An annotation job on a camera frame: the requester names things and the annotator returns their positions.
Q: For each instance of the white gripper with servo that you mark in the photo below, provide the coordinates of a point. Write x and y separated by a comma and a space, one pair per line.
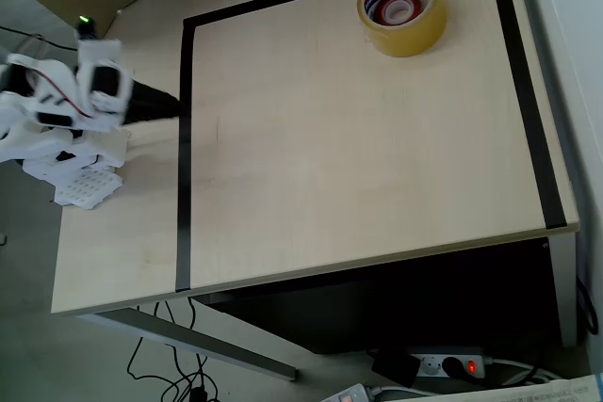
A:
150, 102

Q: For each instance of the red tape roll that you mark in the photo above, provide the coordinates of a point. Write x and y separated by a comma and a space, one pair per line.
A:
387, 13

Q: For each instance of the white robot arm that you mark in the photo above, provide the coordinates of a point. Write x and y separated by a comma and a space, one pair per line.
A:
28, 148

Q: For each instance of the large yellow tape roll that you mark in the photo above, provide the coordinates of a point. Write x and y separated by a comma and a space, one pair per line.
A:
414, 37

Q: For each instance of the small board with green LED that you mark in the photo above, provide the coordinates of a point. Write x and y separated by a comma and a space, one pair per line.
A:
85, 26

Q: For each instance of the grey metal table beam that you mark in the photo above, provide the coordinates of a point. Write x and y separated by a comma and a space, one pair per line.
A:
202, 343

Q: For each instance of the black power adapter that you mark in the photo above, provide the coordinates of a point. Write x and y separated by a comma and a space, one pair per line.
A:
395, 366

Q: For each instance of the black round plug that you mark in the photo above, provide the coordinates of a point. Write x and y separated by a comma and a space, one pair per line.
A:
452, 365

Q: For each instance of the grey table leg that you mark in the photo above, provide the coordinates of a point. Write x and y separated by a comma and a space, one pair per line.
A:
567, 289

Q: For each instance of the printed newspaper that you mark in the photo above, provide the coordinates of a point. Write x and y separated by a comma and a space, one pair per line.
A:
542, 392

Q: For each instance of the white power strip red switch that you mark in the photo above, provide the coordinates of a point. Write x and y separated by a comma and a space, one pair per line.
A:
431, 366

